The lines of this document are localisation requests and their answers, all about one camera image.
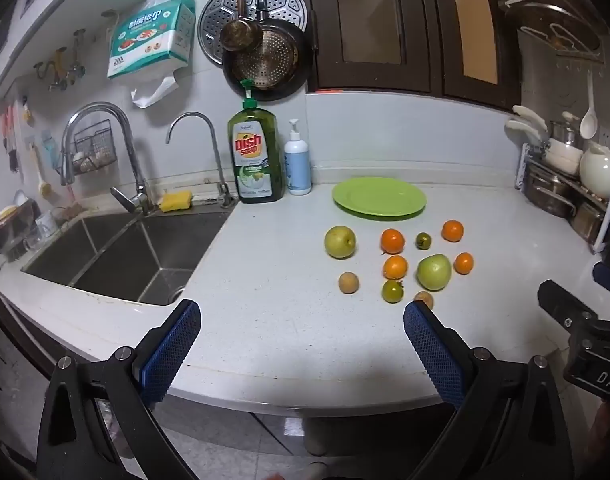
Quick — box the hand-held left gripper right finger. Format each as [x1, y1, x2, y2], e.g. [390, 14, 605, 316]
[404, 300, 576, 480]

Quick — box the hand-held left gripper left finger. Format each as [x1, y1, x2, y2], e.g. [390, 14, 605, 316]
[37, 299, 202, 480]

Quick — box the light green apple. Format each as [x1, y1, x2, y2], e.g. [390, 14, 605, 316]
[417, 254, 453, 291]

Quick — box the yellow-green apple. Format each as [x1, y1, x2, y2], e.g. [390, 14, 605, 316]
[325, 225, 357, 260]

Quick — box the green plate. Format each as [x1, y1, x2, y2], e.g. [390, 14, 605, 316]
[332, 177, 428, 219]

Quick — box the metal dish rack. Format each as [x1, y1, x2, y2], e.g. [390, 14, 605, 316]
[515, 142, 610, 253]

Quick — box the steel pot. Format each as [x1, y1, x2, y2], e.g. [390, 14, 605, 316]
[522, 170, 577, 219]
[570, 202, 606, 243]

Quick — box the white ceramic jug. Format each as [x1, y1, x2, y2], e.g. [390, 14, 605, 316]
[579, 142, 610, 200]

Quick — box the steel sink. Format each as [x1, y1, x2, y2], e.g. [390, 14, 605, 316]
[21, 210, 233, 307]

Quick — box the yellow sponge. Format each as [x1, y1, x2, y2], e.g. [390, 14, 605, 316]
[158, 191, 193, 212]

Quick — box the white ladle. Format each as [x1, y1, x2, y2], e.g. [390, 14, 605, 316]
[579, 67, 600, 140]

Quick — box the dark storage container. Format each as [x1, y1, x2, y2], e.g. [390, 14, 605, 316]
[0, 199, 42, 262]

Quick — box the yellow dish brush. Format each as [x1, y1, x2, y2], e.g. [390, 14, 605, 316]
[31, 144, 54, 199]

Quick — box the green dish soap bottle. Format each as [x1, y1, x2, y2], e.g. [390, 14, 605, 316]
[228, 79, 286, 204]

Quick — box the tall chrome faucet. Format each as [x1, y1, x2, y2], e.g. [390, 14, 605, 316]
[60, 102, 155, 216]

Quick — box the thin chrome faucet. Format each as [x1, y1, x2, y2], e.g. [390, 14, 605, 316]
[166, 112, 234, 207]

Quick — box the white blue pump bottle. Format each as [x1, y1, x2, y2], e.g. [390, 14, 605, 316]
[284, 119, 312, 196]

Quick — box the white plastic bag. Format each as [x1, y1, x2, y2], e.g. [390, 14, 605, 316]
[131, 76, 178, 109]

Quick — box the black pan with strainer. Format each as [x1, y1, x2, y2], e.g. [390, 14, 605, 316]
[222, 0, 307, 102]

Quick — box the paper towel pack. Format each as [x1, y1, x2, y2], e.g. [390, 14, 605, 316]
[107, 0, 196, 80]

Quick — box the small copper pot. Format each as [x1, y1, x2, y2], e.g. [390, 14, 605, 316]
[220, 0, 264, 53]

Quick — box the dark wooden cabinet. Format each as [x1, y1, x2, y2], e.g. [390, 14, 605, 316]
[295, 0, 525, 109]

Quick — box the round steel steamer plate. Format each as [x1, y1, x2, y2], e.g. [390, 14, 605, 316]
[197, 0, 308, 67]

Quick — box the white pan with handle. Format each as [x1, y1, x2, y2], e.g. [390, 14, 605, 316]
[505, 105, 584, 177]

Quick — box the wire sink basket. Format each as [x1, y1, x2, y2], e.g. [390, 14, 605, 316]
[55, 119, 118, 177]

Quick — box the white wall hanger rack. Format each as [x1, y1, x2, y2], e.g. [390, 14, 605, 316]
[518, 2, 606, 64]

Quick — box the yellow wall hook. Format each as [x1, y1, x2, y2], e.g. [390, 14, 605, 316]
[34, 47, 68, 92]

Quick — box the white wall cabinet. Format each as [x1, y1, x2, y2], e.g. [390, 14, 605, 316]
[0, 0, 150, 107]

